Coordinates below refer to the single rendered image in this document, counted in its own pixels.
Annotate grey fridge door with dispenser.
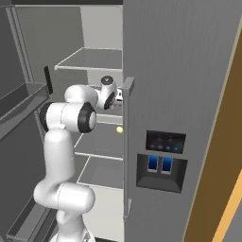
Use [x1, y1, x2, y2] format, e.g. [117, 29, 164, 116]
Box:
[122, 0, 242, 242]

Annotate open grey fridge door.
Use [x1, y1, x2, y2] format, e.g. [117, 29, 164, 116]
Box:
[0, 4, 61, 242]

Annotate brown wooden cabinet panel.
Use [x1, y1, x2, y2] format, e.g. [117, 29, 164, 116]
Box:
[182, 18, 242, 242]

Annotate grey fridge door handle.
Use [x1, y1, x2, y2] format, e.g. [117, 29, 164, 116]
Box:
[122, 76, 136, 219]

